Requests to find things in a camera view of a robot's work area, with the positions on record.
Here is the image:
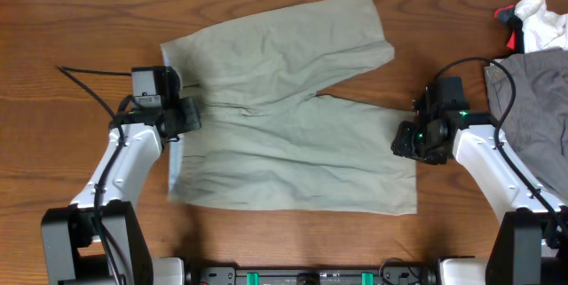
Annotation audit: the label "khaki green shorts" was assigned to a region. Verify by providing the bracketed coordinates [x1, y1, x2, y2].
[161, 0, 417, 216]

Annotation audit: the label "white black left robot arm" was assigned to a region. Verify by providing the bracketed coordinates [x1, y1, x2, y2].
[41, 97, 201, 284]

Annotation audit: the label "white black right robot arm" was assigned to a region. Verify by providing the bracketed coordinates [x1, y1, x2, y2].
[391, 110, 567, 284]

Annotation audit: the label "grey trousers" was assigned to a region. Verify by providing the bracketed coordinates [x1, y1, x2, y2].
[501, 51, 567, 199]

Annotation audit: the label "red black garment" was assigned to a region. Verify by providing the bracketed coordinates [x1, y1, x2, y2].
[493, 5, 525, 53]

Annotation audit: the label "white cloth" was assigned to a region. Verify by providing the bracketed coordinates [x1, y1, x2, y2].
[514, 0, 567, 53]

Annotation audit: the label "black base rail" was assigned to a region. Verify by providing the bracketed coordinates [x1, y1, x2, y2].
[185, 259, 439, 285]

